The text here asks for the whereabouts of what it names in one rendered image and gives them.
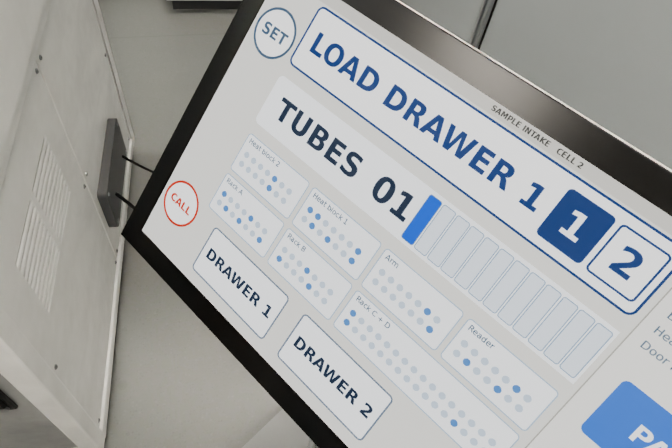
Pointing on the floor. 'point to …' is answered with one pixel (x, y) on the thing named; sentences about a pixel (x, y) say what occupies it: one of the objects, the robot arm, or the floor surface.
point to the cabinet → (63, 224)
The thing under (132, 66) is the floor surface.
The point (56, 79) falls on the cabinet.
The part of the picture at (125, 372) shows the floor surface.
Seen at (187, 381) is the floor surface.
